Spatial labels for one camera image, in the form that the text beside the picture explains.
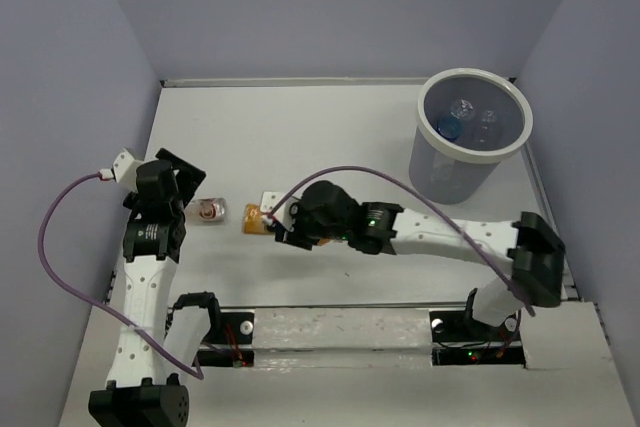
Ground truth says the red cap plastic bottle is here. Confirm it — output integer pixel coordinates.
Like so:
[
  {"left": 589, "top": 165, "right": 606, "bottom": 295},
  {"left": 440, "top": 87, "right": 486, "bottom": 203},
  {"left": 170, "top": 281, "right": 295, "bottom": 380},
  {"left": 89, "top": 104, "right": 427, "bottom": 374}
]
[{"left": 187, "top": 197, "right": 227, "bottom": 224}]

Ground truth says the orange drink bottle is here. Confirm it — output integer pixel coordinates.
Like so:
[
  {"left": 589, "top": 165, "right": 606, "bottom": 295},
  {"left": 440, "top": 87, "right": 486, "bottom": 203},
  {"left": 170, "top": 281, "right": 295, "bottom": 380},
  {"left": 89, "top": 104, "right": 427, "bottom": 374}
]
[{"left": 242, "top": 201, "right": 348, "bottom": 250}]

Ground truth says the blue label plastic bottle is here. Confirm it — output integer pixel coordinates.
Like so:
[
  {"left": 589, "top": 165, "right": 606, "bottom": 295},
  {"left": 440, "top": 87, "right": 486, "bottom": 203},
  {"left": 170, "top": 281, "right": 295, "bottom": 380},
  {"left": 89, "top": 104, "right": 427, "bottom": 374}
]
[{"left": 436, "top": 116, "right": 464, "bottom": 143}]

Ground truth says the clear plastic bottle blue cap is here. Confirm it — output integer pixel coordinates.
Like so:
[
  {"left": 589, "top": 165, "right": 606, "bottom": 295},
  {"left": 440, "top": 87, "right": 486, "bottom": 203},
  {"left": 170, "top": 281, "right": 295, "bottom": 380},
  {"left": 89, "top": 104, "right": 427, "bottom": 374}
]
[{"left": 449, "top": 99, "right": 476, "bottom": 123}]

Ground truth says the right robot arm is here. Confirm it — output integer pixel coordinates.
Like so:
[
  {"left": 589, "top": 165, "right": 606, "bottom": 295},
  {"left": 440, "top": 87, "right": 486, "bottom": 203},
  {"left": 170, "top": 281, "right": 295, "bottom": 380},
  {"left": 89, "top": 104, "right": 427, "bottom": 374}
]
[{"left": 260, "top": 180, "right": 566, "bottom": 339}]

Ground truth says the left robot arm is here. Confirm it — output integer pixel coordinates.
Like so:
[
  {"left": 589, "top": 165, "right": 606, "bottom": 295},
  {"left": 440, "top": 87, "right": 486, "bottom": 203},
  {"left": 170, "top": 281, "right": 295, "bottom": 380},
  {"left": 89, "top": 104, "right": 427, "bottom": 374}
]
[{"left": 88, "top": 149, "right": 221, "bottom": 426}]

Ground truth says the grey bin with white rim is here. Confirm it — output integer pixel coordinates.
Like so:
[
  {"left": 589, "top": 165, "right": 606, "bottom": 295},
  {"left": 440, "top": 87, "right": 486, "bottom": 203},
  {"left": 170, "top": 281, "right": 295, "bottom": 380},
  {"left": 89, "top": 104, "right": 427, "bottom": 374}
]
[{"left": 409, "top": 68, "right": 533, "bottom": 205}]

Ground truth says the white foam front board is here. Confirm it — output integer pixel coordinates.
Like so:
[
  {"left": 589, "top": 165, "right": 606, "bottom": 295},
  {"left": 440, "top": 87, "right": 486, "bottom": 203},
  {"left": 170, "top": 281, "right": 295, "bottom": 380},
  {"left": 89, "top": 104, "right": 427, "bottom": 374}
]
[{"left": 64, "top": 300, "right": 621, "bottom": 427}]

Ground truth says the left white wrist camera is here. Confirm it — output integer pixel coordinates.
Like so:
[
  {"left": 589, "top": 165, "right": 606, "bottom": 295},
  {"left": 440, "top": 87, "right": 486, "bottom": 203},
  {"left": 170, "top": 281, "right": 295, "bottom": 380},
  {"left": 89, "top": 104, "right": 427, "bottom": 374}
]
[{"left": 98, "top": 149, "right": 143, "bottom": 192}]

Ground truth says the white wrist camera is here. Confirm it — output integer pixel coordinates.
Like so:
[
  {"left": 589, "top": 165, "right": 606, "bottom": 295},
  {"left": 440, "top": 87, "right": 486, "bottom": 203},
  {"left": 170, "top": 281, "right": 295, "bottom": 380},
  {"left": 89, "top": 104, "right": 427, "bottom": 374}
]
[
  {"left": 260, "top": 191, "right": 297, "bottom": 230},
  {"left": 98, "top": 149, "right": 143, "bottom": 192}
]

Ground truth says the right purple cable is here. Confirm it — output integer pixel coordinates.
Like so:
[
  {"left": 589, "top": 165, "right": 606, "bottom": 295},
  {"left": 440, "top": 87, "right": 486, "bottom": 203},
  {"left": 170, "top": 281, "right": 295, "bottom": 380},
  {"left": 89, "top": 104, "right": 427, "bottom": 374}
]
[{"left": 264, "top": 165, "right": 536, "bottom": 318}]

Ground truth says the purple cable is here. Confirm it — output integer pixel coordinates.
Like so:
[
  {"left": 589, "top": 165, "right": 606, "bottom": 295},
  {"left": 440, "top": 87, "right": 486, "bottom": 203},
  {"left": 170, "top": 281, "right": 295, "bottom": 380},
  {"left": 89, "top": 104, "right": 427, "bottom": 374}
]
[
  {"left": 37, "top": 171, "right": 205, "bottom": 382},
  {"left": 264, "top": 165, "right": 536, "bottom": 318}
]

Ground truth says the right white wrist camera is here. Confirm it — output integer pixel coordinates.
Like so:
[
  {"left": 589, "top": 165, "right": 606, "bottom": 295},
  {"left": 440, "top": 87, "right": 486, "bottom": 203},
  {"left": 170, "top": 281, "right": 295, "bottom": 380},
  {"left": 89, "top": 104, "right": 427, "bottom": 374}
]
[{"left": 260, "top": 191, "right": 297, "bottom": 230}]

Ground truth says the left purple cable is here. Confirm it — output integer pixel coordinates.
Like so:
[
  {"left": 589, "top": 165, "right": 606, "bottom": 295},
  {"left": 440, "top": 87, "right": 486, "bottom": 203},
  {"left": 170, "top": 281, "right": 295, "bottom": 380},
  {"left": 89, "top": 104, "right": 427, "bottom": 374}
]
[{"left": 37, "top": 171, "right": 205, "bottom": 382}]

